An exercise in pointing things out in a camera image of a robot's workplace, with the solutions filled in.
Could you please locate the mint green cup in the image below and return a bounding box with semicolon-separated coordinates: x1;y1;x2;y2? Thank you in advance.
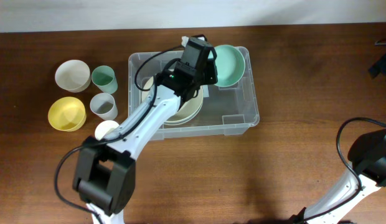
91;65;118;94

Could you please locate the mint green small bowl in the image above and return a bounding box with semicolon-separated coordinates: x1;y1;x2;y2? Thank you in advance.
209;45;245;88

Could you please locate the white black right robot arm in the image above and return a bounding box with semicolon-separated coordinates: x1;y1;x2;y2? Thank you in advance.
293;117;386;223

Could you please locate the yellow small bowl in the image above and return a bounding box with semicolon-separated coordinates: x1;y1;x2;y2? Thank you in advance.
47;96;87;132

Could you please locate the beige large bowl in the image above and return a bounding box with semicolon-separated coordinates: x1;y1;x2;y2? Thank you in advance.
164;106;202;126
141;76;204;123

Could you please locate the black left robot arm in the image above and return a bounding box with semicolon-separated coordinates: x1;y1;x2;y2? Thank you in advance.
73;35;217;223

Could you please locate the grey cup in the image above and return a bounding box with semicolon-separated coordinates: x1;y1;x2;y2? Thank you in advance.
90;93;118;120

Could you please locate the cream white cup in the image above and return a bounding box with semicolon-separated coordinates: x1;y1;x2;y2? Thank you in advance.
95;120;119;140

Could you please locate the clear plastic storage bin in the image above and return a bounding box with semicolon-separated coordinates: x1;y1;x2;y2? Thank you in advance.
128;46;260;141

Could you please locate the white small bowl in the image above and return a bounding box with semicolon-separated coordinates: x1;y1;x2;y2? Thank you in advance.
55;60;91;93

